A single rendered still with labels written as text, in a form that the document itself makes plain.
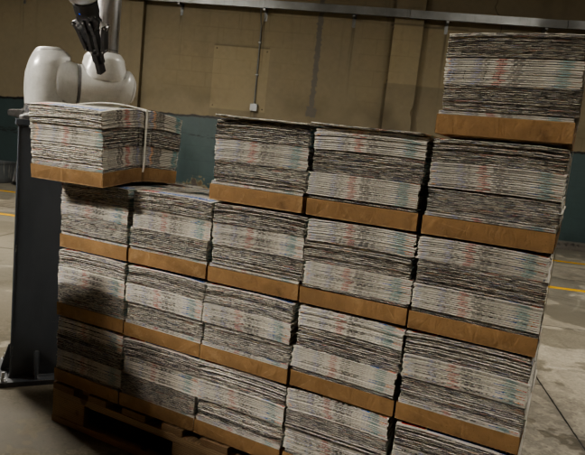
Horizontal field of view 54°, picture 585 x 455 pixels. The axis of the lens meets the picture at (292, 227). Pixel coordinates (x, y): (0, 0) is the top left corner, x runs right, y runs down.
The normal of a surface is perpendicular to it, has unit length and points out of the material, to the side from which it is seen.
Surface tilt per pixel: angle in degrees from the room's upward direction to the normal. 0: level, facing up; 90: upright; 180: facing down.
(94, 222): 90
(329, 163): 90
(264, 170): 90
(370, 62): 90
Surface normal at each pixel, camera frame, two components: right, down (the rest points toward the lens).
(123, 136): 0.91, 0.15
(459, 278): -0.43, 0.07
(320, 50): -0.16, 0.12
